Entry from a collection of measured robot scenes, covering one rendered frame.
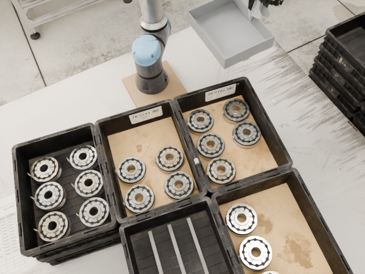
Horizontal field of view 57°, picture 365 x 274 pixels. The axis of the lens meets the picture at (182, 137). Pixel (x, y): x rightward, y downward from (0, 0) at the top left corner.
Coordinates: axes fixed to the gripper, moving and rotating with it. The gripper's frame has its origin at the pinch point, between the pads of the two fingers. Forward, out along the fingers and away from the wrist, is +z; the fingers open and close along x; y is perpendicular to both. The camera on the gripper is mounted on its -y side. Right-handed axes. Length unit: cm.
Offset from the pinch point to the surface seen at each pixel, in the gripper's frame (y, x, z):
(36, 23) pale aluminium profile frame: -168, -38, 111
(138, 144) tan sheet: 11, -47, 40
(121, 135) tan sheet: 3, -51, 41
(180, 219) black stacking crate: 44, -49, 41
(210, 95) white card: 10.2, -18.1, 24.7
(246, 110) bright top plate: 21.8, -8.6, 25.3
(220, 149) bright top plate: 30, -26, 31
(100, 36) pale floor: -139, 3, 112
